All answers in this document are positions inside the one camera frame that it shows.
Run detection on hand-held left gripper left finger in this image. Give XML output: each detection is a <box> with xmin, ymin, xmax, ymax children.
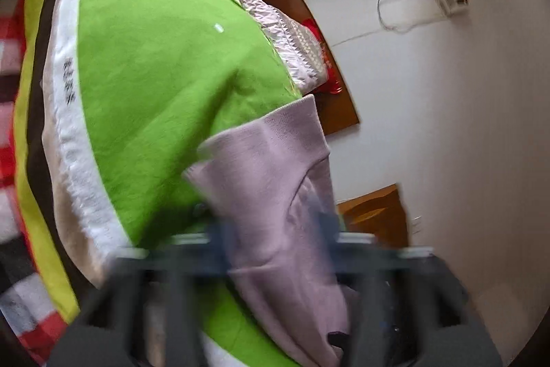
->
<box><xmin>49</xmin><ymin>218</ymin><xmax>236</xmax><ymax>367</ymax></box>

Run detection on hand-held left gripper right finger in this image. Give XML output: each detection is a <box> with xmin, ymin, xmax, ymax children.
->
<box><xmin>316</xmin><ymin>204</ymin><xmax>503</xmax><ymax>367</ymax></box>

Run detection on purple pants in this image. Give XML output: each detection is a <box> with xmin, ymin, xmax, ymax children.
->
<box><xmin>185</xmin><ymin>95</ymin><xmax>364</xmax><ymax>367</ymax></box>

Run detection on large padded wooden headboard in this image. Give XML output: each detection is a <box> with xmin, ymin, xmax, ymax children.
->
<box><xmin>339</xmin><ymin>183</ymin><xmax>410</xmax><ymax>248</ymax></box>

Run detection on red plaid bed sheet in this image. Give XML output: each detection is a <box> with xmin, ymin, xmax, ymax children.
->
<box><xmin>0</xmin><ymin>0</ymin><xmax>82</xmax><ymax>365</ymax></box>

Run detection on green cartoon printed cloth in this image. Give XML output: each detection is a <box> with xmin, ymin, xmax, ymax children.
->
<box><xmin>43</xmin><ymin>0</ymin><xmax>310</xmax><ymax>367</ymax></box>

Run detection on red embroidered pillow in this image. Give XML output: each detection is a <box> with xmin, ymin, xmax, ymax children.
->
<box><xmin>300</xmin><ymin>18</ymin><xmax>344</xmax><ymax>95</ymax></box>

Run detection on pink triangle patterned quilt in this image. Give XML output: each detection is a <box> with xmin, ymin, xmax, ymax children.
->
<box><xmin>103</xmin><ymin>0</ymin><xmax>329</xmax><ymax>93</ymax></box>

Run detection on small flat wooden headboard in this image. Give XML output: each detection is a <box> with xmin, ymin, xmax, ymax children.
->
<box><xmin>249</xmin><ymin>0</ymin><xmax>360</xmax><ymax>136</ymax></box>

